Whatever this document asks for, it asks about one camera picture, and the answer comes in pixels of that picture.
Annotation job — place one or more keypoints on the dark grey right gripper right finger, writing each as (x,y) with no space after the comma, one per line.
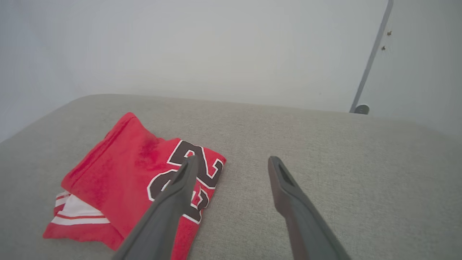
(303,220)

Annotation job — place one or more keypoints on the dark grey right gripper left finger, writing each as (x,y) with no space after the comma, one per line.
(166,220)

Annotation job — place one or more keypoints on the red and white basketball jersey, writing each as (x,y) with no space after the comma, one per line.
(119,180)

